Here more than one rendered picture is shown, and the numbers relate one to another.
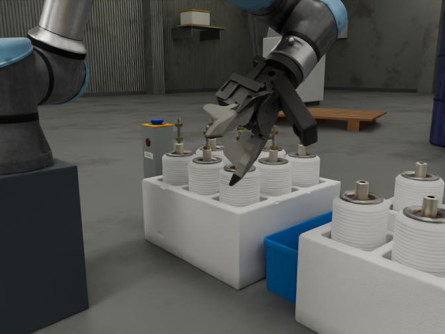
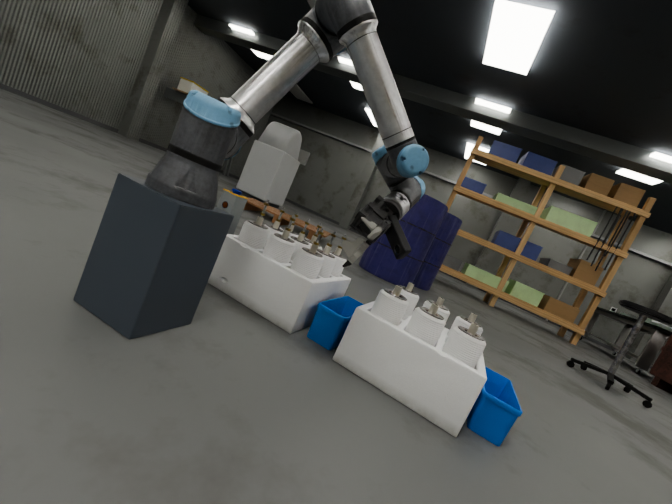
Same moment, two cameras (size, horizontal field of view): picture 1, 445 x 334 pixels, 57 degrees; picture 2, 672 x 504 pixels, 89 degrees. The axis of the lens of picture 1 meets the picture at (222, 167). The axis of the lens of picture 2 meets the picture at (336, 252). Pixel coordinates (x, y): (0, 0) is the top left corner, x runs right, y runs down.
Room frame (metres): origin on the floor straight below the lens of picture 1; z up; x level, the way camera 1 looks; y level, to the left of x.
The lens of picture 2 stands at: (-0.10, 0.44, 0.41)
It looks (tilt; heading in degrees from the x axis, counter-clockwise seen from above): 6 degrees down; 332
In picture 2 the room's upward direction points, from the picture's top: 24 degrees clockwise
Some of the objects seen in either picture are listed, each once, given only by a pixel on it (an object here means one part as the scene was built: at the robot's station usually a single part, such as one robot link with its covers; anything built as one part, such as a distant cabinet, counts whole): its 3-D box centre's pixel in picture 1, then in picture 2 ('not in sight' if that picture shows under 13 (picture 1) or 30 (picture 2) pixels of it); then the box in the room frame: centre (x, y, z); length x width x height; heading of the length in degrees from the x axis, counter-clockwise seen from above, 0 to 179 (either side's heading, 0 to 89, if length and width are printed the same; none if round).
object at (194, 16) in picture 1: (195, 18); (192, 90); (9.28, 0.59, 1.58); 0.53 x 0.45 x 0.29; 135
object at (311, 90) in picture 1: (295, 55); (273, 164); (6.00, -1.02, 0.69); 0.77 x 0.65 x 1.38; 133
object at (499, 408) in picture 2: not in sight; (490, 401); (0.52, -0.63, 0.06); 0.30 x 0.11 x 0.12; 131
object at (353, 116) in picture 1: (316, 117); (284, 219); (3.88, -0.88, 0.05); 1.17 x 0.80 x 0.11; 58
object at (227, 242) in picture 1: (240, 211); (282, 279); (1.10, -0.05, 0.09); 0.39 x 0.39 x 0.18; 42
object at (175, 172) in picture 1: (180, 185); (248, 248); (1.11, 0.12, 0.16); 0.10 x 0.10 x 0.18
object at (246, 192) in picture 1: (239, 205); (301, 276); (0.93, -0.04, 0.16); 0.10 x 0.10 x 0.18
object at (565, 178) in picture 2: not in sight; (521, 235); (3.83, -4.84, 1.30); 2.82 x 0.79 x 2.60; 46
